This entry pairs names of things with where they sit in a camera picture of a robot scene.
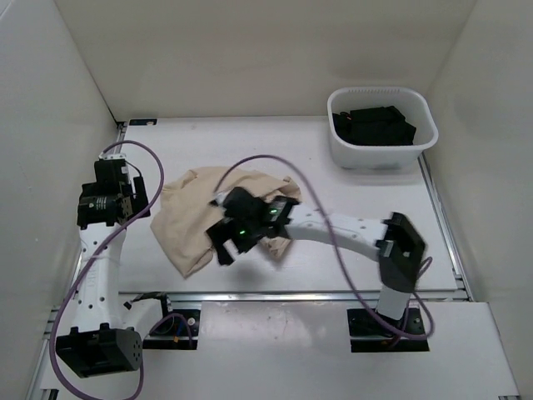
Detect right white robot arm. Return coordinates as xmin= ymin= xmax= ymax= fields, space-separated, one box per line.
xmin=206 ymin=187 xmax=430 ymax=340

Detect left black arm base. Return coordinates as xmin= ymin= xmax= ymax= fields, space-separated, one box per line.
xmin=122 ymin=292 xmax=201 ymax=351

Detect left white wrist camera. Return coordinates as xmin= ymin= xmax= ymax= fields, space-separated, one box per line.
xmin=98 ymin=152 xmax=127 ymax=161

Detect folded black trousers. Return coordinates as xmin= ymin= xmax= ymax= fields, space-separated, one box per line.
xmin=332 ymin=106 xmax=416 ymax=147

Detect purple cable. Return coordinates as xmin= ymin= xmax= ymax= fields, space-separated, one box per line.
xmin=214 ymin=154 xmax=436 ymax=349
xmin=48 ymin=140 xmax=193 ymax=398

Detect white front cover board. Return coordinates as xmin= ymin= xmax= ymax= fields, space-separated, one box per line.
xmin=39 ymin=300 xmax=520 ymax=397

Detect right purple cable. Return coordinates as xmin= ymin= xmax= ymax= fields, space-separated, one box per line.
xmin=214 ymin=154 xmax=436 ymax=349

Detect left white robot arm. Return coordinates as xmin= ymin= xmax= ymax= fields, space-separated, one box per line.
xmin=55 ymin=156 xmax=150 ymax=378

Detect white plastic basket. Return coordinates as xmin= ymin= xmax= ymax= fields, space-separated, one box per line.
xmin=327 ymin=87 xmax=439 ymax=169

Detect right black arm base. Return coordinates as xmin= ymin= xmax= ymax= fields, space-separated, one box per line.
xmin=346 ymin=307 xmax=430 ymax=353

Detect beige trousers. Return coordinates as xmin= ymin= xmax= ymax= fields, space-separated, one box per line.
xmin=151 ymin=167 xmax=302 ymax=278

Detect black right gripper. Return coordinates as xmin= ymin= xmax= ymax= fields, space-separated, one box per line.
xmin=207 ymin=212 xmax=265 ymax=264

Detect aluminium table frame rail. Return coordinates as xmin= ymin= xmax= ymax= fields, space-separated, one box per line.
xmin=24 ymin=118 xmax=471 ymax=400

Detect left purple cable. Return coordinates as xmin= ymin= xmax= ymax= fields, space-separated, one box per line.
xmin=48 ymin=140 xmax=193 ymax=398

